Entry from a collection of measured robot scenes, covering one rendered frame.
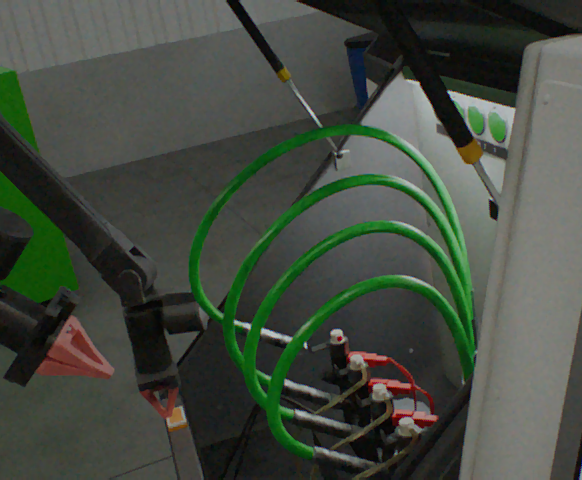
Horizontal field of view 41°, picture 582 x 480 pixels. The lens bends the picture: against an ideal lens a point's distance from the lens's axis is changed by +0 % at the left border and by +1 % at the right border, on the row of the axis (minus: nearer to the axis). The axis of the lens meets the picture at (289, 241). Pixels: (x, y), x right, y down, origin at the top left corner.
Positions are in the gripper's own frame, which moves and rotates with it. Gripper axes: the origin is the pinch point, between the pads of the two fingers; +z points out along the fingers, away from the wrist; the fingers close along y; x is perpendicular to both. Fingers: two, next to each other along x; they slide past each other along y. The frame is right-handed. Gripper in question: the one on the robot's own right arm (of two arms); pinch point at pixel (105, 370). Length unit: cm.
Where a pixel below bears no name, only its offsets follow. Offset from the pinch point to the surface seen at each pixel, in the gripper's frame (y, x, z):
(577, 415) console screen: 34, -29, 27
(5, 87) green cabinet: -83, 317, -84
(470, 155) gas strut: 43.3, -11.0, 14.6
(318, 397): 6.0, 9.0, 25.6
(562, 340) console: 37, -25, 24
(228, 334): 8.3, 6.8, 10.6
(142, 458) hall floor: -126, 164, 48
